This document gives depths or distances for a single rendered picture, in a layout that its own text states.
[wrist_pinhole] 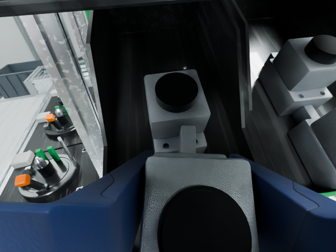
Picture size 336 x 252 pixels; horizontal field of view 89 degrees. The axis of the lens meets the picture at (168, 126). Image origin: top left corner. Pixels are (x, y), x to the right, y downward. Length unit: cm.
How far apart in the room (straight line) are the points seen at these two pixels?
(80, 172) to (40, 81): 99
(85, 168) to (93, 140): 36
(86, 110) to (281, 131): 21
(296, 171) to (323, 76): 10
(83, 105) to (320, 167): 22
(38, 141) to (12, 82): 157
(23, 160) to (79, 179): 20
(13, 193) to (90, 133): 44
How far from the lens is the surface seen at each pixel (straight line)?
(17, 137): 108
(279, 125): 23
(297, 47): 22
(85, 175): 54
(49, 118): 65
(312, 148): 21
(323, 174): 21
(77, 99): 17
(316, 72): 21
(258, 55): 30
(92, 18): 20
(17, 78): 226
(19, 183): 47
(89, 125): 18
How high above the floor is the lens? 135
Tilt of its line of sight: 37 degrees down
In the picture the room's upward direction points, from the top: 4 degrees counter-clockwise
